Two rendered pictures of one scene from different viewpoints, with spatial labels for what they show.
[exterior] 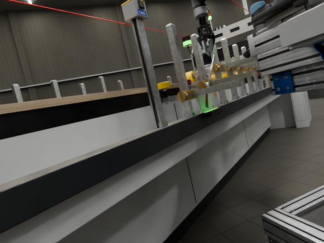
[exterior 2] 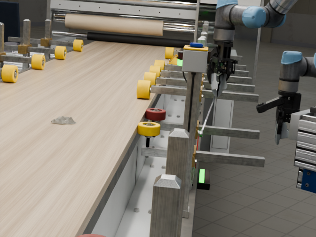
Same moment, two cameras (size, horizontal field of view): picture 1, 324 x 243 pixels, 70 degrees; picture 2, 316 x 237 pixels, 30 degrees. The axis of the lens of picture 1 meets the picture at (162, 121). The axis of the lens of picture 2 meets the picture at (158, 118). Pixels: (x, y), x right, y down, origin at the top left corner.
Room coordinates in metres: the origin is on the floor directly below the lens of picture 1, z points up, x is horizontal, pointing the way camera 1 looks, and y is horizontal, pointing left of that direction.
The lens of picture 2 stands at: (-0.43, 1.00, 1.39)
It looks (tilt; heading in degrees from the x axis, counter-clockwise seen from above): 13 degrees down; 328
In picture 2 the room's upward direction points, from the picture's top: 4 degrees clockwise
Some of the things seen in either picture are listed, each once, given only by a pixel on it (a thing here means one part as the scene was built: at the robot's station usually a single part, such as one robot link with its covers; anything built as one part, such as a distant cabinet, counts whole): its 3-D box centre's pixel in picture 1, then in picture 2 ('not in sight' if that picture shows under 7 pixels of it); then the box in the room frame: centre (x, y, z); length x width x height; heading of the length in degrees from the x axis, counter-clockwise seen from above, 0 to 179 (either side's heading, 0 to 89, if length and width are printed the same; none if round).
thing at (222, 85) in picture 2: (210, 46); (223, 85); (1.30, -0.35, 1.04); 0.06 x 0.03 x 0.09; 164
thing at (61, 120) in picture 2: not in sight; (63, 118); (1.43, 0.22, 0.91); 0.09 x 0.07 x 0.02; 82
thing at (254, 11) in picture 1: (259, 14); (291, 66); (1.21, -0.61, 1.12); 0.09 x 0.08 x 0.11; 82
